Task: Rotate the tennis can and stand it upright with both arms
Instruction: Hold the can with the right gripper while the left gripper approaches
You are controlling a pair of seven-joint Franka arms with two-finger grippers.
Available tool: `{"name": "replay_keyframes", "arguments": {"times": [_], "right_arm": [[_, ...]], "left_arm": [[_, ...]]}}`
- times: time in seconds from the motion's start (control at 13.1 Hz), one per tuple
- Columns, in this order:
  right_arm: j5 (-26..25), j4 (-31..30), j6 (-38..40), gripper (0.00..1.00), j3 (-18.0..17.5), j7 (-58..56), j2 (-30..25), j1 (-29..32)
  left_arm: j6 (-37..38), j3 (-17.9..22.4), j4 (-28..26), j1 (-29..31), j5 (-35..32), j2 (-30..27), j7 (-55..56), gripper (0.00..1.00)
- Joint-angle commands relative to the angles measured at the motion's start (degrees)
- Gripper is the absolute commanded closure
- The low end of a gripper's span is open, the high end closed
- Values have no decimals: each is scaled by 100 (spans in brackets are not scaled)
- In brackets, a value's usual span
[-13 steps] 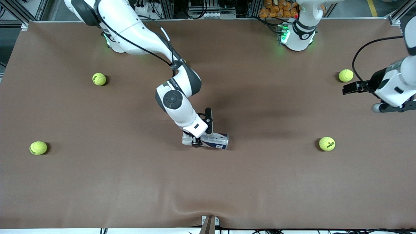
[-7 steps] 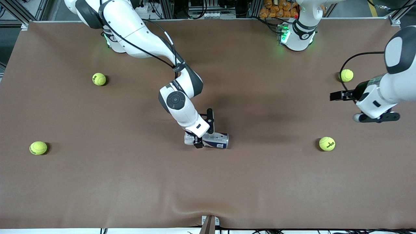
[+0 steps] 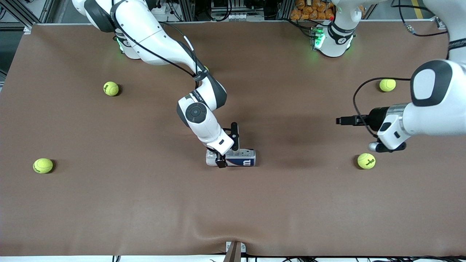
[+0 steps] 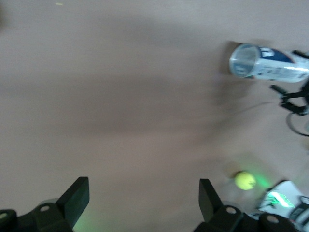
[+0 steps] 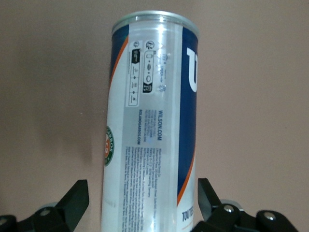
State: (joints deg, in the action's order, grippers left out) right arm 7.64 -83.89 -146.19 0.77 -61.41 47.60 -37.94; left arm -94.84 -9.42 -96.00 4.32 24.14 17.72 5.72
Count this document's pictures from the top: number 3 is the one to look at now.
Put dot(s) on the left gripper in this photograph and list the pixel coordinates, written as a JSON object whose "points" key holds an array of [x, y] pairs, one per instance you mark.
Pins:
{"points": [[376, 117]]}

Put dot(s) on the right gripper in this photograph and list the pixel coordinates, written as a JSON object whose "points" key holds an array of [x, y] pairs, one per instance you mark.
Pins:
{"points": [[220, 161]]}

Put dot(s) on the blue white tennis ball can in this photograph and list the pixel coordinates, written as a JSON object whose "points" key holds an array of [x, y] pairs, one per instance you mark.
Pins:
{"points": [[244, 162]]}

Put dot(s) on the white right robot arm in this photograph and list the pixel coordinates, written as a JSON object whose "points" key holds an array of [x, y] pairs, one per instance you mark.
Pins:
{"points": [[145, 32]]}

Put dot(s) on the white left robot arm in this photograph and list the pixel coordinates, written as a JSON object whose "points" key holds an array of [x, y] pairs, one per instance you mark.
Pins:
{"points": [[437, 116]]}

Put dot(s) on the brown table mat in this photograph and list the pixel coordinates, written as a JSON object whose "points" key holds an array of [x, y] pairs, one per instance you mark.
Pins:
{"points": [[109, 203]]}

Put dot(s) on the bag of orange items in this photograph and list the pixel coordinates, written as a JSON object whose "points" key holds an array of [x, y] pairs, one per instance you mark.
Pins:
{"points": [[309, 12]]}

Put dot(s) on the white power strip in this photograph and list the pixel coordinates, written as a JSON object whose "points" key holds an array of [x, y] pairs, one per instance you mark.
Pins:
{"points": [[162, 9]]}

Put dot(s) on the aluminium corner frame post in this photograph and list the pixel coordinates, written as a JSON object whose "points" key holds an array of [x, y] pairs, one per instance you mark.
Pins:
{"points": [[441, 22]]}

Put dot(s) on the aluminium frame strut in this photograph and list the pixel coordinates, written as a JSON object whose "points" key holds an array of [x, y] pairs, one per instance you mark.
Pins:
{"points": [[20, 12]]}

